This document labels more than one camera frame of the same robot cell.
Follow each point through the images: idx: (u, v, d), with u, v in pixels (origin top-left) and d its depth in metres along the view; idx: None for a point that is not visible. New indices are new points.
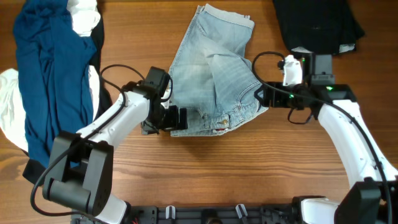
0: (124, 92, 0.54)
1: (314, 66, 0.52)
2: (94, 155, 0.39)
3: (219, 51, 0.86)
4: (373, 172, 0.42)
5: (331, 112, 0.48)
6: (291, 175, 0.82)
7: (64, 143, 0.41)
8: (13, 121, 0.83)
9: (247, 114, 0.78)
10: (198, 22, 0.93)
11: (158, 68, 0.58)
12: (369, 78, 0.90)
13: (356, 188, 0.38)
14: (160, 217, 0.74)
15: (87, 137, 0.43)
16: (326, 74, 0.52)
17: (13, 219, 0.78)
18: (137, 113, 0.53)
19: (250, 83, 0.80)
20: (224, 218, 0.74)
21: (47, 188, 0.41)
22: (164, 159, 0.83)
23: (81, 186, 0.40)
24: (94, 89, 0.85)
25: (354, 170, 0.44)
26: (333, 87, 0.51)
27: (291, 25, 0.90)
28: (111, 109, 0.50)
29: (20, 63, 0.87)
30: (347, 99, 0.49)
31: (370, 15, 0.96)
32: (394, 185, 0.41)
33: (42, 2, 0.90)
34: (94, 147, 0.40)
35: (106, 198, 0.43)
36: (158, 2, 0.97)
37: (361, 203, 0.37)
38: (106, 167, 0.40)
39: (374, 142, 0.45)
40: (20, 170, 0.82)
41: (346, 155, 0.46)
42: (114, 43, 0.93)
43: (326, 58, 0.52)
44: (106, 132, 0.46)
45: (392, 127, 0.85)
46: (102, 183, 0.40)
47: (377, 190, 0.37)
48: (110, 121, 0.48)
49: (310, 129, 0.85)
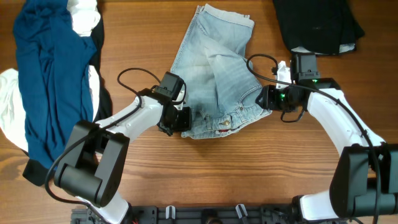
0: (142, 96, 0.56)
1: (300, 65, 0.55)
2: (112, 145, 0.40)
3: (222, 51, 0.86)
4: (361, 140, 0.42)
5: (317, 98, 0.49)
6: (291, 175, 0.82)
7: (82, 130, 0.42)
8: (13, 121, 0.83)
9: (250, 115, 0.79)
10: (198, 22, 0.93)
11: (172, 75, 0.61)
12: (369, 78, 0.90)
13: (344, 153, 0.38)
14: (160, 217, 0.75)
15: (105, 127, 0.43)
16: (311, 71, 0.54)
17: (12, 219, 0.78)
18: (152, 116, 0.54)
19: (252, 86, 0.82)
20: (224, 218, 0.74)
21: (59, 174, 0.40)
22: (164, 159, 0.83)
23: (91, 175, 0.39)
24: (94, 89, 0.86)
25: (342, 144, 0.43)
26: (318, 80, 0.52)
27: (291, 25, 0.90)
28: (127, 108, 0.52)
29: (20, 63, 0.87)
30: (332, 88, 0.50)
31: (370, 15, 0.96)
32: (380, 152, 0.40)
33: (42, 2, 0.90)
34: (112, 136, 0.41)
35: (115, 191, 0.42)
36: (158, 2, 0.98)
37: (350, 166, 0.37)
38: (120, 157, 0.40)
39: (358, 116, 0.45)
40: (20, 170, 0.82)
41: (334, 132, 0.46)
42: (114, 43, 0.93)
43: (310, 58, 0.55)
44: (122, 126, 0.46)
45: (392, 126, 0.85)
46: (114, 174, 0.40)
47: (365, 154, 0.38)
48: (127, 117, 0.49)
49: (310, 129, 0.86)
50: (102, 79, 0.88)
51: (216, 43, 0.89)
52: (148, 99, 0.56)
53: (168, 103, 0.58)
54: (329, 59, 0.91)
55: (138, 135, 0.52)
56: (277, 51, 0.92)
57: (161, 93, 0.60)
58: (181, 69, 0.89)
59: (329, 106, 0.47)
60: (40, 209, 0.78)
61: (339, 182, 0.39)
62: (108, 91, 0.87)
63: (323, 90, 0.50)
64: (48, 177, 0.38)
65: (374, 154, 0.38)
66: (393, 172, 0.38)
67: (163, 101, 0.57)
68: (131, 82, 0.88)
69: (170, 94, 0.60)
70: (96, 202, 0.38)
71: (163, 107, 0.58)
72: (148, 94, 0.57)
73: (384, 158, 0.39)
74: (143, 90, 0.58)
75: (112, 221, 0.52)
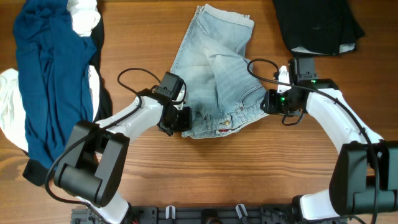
0: (142, 96, 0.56)
1: (298, 67, 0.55)
2: (111, 145, 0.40)
3: (222, 51, 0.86)
4: (360, 137, 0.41)
5: (315, 98, 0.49)
6: (291, 175, 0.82)
7: (83, 130, 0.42)
8: (13, 121, 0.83)
9: (250, 115, 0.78)
10: (198, 22, 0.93)
11: (172, 76, 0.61)
12: (369, 78, 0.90)
13: (343, 150, 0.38)
14: (160, 217, 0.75)
15: (105, 127, 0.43)
16: (310, 73, 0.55)
17: (12, 218, 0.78)
18: (152, 116, 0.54)
19: (252, 86, 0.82)
20: (224, 218, 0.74)
21: (59, 174, 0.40)
22: (164, 159, 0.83)
23: (92, 175, 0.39)
24: (94, 90, 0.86)
25: (341, 142, 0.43)
26: (316, 81, 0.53)
27: (291, 25, 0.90)
28: (127, 108, 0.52)
29: (20, 63, 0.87)
30: (331, 88, 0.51)
31: (370, 15, 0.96)
32: (379, 149, 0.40)
33: (42, 2, 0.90)
34: (112, 137, 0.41)
35: (115, 191, 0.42)
36: (158, 2, 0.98)
37: (349, 163, 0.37)
38: (120, 157, 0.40)
39: (356, 114, 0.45)
40: (20, 170, 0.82)
41: (333, 132, 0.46)
42: (114, 43, 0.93)
43: (308, 60, 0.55)
44: (122, 126, 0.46)
45: (393, 127, 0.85)
46: (114, 174, 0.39)
47: (363, 150, 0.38)
48: (127, 117, 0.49)
49: (310, 129, 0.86)
50: (103, 79, 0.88)
51: (216, 42, 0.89)
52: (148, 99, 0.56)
53: (168, 103, 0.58)
54: (329, 59, 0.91)
55: (137, 135, 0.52)
56: (277, 51, 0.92)
57: (161, 93, 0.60)
58: (181, 69, 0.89)
59: (328, 104, 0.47)
60: (40, 209, 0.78)
61: (339, 180, 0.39)
62: (108, 91, 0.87)
63: (321, 90, 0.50)
64: (48, 178, 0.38)
65: (372, 150, 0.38)
66: (392, 170, 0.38)
67: (163, 101, 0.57)
68: (131, 82, 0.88)
69: (170, 94, 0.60)
70: (96, 202, 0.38)
71: (163, 107, 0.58)
72: (148, 95, 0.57)
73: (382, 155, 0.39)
74: (143, 90, 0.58)
75: (111, 221, 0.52)
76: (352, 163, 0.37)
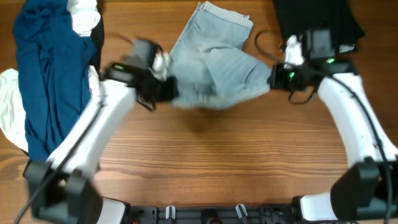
0: (102, 83, 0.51)
1: (313, 42, 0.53)
2: (74, 187, 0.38)
3: (217, 44, 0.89)
4: (372, 150, 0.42)
5: (331, 86, 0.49)
6: (291, 175, 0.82)
7: (35, 175, 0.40)
8: (13, 121, 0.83)
9: (254, 90, 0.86)
10: (195, 22, 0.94)
11: (142, 41, 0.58)
12: (369, 78, 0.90)
13: (356, 167, 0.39)
14: (160, 217, 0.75)
15: (61, 164, 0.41)
16: (325, 48, 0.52)
17: (12, 219, 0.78)
18: (120, 108, 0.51)
19: (252, 63, 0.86)
20: (224, 218, 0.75)
21: (34, 214, 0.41)
22: (164, 159, 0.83)
23: (66, 213, 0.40)
24: (94, 89, 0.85)
25: (354, 149, 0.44)
26: (334, 60, 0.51)
27: (291, 25, 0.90)
28: (89, 113, 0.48)
29: (20, 63, 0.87)
30: (349, 71, 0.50)
31: (370, 15, 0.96)
32: (393, 165, 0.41)
33: (43, 2, 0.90)
34: (69, 177, 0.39)
35: (100, 204, 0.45)
36: (158, 3, 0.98)
37: (360, 183, 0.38)
38: (86, 193, 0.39)
39: (374, 121, 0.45)
40: (20, 170, 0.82)
41: (346, 134, 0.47)
42: (114, 44, 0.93)
43: (323, 34, 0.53)
44: (84, 148, 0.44)
45: (393, 127, 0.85)
46: (86, 207, 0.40)
47: (375, 171, 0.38)
48: (89, 129, 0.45)
49: (310, 129, 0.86)
50: None
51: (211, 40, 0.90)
52: (114, 86, 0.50)
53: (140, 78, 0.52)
54: None
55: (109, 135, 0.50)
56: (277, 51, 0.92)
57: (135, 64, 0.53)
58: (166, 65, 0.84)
59: (345, 102, 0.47)
60: None
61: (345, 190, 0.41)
62: None
63: (337, 76, 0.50)
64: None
65: (387, 171, 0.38)
66: None
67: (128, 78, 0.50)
68: None
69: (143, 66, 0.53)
70: None
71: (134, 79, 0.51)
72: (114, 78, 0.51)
73: (394, 169, 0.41)
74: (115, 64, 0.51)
75: None
76: (364, 183, 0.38)
